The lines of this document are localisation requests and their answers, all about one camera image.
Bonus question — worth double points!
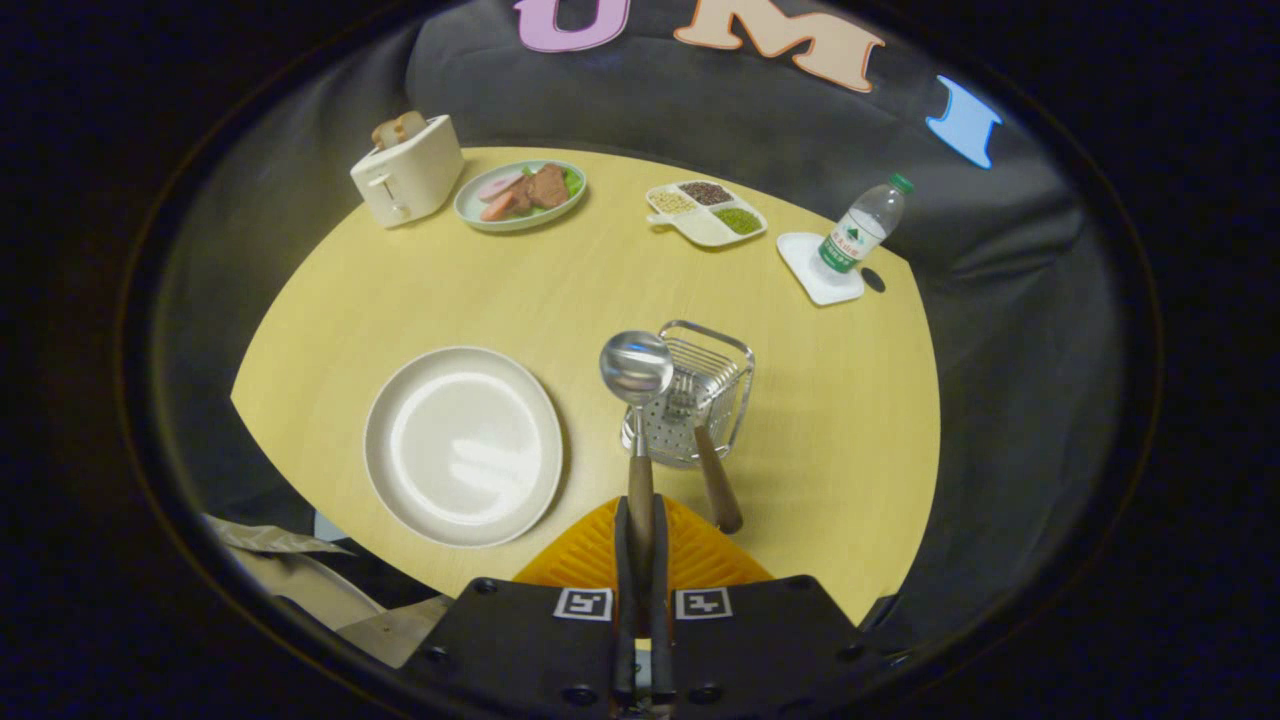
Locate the large white plate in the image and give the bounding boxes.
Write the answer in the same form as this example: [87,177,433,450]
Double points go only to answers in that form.
[363,346,565,549]

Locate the clear plastic water bottle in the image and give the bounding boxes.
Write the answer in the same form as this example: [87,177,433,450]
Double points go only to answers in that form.
[818,174,915,274]

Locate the pale crumpled cloth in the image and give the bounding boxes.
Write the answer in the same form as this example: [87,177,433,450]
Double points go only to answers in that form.
[203,513,456,669]

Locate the white toaster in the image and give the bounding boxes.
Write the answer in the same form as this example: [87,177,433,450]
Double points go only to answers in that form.
[350,114,466,230]

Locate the wooden handle metal fork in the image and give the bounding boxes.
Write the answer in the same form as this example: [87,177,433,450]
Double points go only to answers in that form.
[662,390,745,535]

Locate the brown meat slice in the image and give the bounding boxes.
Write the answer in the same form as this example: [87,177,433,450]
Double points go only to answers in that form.
[527,163,571,210]

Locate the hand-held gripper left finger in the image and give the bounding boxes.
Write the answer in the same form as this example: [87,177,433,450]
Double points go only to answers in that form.
[400,495,646,720]

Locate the white divided dish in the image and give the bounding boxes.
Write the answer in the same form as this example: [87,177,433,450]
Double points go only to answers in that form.
[645,179,769,248]

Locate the wooden handle metal spoon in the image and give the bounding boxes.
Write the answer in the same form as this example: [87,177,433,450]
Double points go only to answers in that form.
[599,331,676,601]

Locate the light green food plate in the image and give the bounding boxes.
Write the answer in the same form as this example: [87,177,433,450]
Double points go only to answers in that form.
[454,160,589,233]

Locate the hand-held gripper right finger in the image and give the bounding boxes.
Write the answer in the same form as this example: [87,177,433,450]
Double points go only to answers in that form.
[648,495,881,720]

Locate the pink sausage slices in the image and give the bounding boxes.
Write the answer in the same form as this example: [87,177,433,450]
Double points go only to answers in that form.
[478,173,525,223]

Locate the white square coaster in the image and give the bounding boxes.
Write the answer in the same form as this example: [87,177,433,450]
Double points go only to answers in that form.
[776,232,866,307]

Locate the metal wire cutlery rack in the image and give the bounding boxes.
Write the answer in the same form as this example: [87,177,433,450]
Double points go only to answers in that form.
[621,320,756,469]

